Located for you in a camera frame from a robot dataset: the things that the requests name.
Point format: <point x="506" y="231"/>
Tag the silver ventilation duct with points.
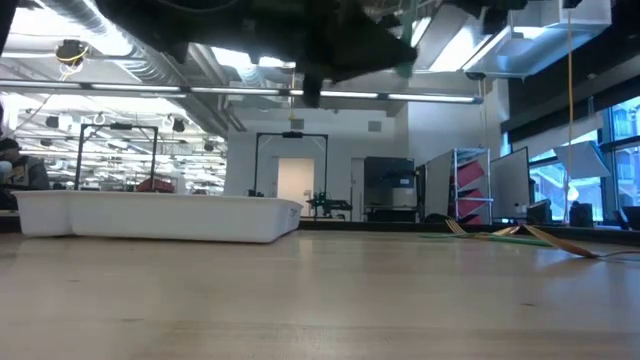
<point x="540" y="45"/>

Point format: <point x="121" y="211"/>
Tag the pink storage bin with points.
<point x="470" y="204"/>
<point x="475" y="220"/>
<point x="470" y="175"/>

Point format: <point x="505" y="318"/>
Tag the dark grey cabinet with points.
<point x="390" y="185"/>

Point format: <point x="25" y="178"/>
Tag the grey whiteboard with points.
<point x="510" y="182"/>

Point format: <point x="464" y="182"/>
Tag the white door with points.
<point x="295" y="185"/>

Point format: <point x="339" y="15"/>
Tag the grey panel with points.
<point x="439" y="185"/>

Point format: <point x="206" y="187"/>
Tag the white plastic cutlery tray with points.
<point x="150" y="217"/>

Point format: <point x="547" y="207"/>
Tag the small black robot arm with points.
<point x="330" y="204"/>

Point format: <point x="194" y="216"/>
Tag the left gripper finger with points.
<point x="350" y="50"/>
<point x="380" y="15"/>

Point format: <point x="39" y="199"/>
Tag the metal shelf rack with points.
<point x="472" y="149"/>

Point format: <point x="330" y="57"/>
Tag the black station frame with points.
<point x="292" y="135"/>

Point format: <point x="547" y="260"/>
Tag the grey wall vent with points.
<point x="297" y="124"/>
<point x="375" y="126"/>

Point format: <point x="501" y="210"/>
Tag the ceiling light strip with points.
<point x="125" y="88"/>

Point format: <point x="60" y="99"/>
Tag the person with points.
<point x="27" y="172"/>

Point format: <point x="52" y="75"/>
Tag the black monitor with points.
<point x="581" y="216"/>
<point x="540" y="212"/>
<point x="631" y="218"/>

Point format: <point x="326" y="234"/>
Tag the white angled panel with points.
<point x="582" y="160"/>

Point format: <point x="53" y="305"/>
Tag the red bin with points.
<point x="155" y="186"/>

